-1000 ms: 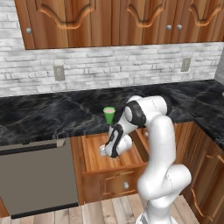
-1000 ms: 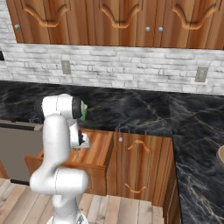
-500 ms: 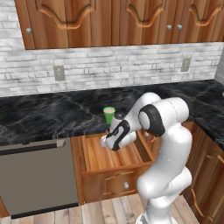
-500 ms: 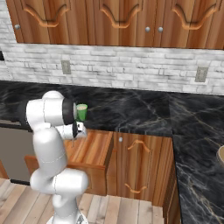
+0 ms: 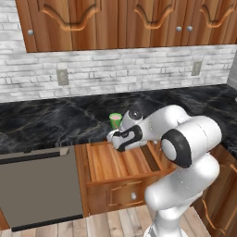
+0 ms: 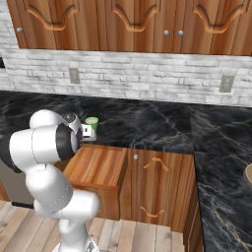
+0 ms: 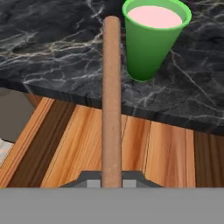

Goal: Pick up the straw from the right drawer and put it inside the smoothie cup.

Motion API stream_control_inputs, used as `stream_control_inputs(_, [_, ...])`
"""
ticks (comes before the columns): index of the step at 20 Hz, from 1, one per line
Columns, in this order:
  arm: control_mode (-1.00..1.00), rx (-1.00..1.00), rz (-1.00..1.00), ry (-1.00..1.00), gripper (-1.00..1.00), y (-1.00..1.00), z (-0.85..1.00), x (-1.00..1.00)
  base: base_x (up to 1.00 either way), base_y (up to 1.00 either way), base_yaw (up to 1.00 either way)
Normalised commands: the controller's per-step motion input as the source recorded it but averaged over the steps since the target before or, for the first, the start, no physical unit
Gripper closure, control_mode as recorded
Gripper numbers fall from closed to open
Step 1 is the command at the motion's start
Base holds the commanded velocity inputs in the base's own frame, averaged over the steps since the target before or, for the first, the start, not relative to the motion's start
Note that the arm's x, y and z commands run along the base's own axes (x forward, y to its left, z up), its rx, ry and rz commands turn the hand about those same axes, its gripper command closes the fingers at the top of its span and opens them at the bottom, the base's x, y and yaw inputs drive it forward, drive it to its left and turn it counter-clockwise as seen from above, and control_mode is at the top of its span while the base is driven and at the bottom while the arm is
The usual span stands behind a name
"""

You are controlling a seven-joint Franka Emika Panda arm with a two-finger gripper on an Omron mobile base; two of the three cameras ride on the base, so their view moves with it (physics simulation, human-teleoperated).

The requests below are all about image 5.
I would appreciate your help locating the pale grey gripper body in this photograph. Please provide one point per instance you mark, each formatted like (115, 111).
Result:
(113, 137)

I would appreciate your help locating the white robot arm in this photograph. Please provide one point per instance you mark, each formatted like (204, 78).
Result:
(191, 182)

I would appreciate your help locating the green smoothie cup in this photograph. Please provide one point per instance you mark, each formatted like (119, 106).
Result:
(115, 120)

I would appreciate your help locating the open wooden drawer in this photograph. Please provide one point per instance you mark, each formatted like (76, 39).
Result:
(123, 166)

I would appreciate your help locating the silver drawer knob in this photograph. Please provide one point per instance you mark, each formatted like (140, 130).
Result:
(133, 195)

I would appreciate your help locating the grey dishwasher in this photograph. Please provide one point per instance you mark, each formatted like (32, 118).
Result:
(40, 188)

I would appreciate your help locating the wooden base cupboard door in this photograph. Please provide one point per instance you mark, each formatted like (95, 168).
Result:
(223, 197)

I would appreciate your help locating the silver cupboard knob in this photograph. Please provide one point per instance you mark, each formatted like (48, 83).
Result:
(178, 28)
(189, 28)
(30, 32)

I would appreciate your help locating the grey wall socket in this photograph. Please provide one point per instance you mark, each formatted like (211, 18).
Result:
(62, 77)
(196, 68)

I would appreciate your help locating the wooden wall cupboard door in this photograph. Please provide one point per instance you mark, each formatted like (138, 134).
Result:
(71, 24)
(213, 21)
(154, 23)

